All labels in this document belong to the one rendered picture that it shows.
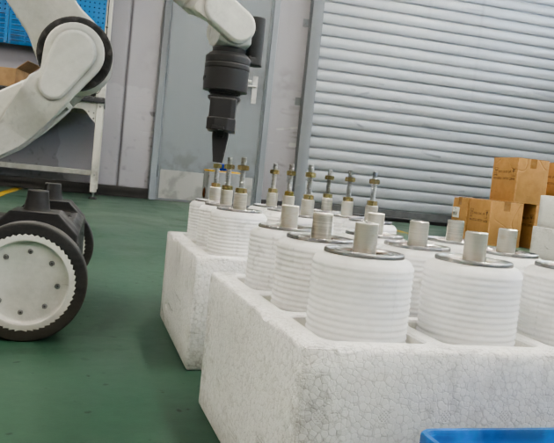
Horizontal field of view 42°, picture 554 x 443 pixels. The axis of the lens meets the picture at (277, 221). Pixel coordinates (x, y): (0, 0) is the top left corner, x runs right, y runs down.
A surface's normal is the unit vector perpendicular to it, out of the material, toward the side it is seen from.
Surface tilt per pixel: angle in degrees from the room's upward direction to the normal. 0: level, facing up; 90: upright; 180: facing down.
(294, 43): 90
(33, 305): 90
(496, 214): 90
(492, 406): 90
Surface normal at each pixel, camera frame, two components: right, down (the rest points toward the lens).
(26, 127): -0.03, 0.43
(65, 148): 0.23, 0.08
